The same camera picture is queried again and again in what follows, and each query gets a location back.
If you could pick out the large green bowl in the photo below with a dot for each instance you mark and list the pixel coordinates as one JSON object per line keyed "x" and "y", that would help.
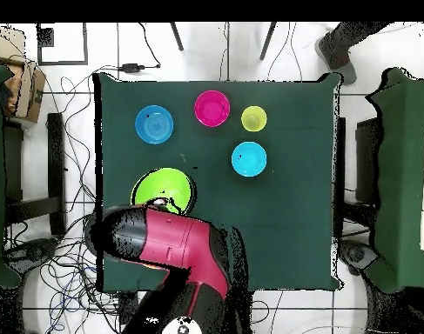
{"x": 162, "y": 184}

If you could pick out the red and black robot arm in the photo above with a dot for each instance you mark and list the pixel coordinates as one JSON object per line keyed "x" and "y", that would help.
{"x": 176, "y": 243}

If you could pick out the small light blue bowl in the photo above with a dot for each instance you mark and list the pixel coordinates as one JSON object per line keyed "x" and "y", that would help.
{"x": 249, "y": 159}

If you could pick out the red bowl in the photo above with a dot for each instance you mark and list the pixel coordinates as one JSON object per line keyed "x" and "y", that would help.
{"x": 212, "y": 108}

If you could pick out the yellow ribbed cup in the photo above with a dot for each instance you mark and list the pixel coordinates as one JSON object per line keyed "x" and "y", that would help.
{"x": 254, "y": 119}

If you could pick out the blue bowl with ribbed bottom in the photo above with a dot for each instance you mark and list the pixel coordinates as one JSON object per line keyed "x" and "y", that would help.
{"x": 154, "y": 124}

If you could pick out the dark green tablecloth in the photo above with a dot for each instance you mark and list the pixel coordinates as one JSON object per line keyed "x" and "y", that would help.
{"x": 284, "y": 226}

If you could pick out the black power adapter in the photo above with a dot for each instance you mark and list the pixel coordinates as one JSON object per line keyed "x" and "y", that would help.
{"x": 132, "y": 68}

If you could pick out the black stand leg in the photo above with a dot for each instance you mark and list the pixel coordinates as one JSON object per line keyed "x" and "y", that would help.
{"x": 176, "y": 36}
{"x": 268, "y": 40}

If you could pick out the black bench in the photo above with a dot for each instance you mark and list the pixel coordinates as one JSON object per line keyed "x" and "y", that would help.
{"x": 56, "y": 167}

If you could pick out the grey chair base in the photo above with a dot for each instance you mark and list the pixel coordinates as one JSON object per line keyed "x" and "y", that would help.
{"x": 358, "y": 254}

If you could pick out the person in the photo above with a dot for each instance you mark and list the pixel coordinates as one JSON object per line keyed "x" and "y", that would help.
{"x": 337, "y": 48}

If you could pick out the black base with knob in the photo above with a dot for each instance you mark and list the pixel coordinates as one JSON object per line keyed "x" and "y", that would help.
{"x": 34, "y": 248}

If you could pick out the cardboard box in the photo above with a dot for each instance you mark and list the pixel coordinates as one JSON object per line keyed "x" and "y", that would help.
{"x": 27, "y": 90}

